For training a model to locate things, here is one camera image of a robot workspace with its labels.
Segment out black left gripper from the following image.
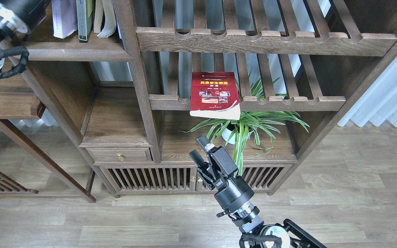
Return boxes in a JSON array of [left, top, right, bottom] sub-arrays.
[[0, 0, 51, 26]]

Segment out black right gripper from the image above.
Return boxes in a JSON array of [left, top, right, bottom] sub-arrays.
[[189, 135, 255, 214]]

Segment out white paperback book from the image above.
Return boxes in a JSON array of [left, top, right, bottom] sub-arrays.
[[51, 0, 78, 39]]

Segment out red paperback book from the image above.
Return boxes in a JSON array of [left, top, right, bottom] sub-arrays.
[[190, 72, 241, 120]]

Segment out black yellow-green book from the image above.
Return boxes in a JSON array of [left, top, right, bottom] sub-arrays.
[[76, 0, 94, 43]]

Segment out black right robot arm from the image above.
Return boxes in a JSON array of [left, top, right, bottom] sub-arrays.
[[189, 135, 324, 248]]

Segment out upright cream books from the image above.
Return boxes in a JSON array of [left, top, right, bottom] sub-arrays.
[[93, 0, 117, 38]]

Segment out white plant pot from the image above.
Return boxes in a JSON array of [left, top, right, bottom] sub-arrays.
[[221, 124, 254, 145]]

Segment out green spider plant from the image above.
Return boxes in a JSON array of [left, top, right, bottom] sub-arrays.
[[189, 77, 308, 175]]

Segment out brass drawer knob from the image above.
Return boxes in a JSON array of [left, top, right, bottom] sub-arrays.
[[117, 153, 125, 161]]

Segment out dark wooden side table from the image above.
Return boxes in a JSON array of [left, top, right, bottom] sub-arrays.
[[0, 75, 96, 203]]

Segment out large dark wooden bookshelf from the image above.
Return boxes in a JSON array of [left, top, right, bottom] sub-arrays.
[[7, 0, 397, 196]]

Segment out white pleated curtain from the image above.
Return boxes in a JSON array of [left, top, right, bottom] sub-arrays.
[[338, 57, 397, 127]]

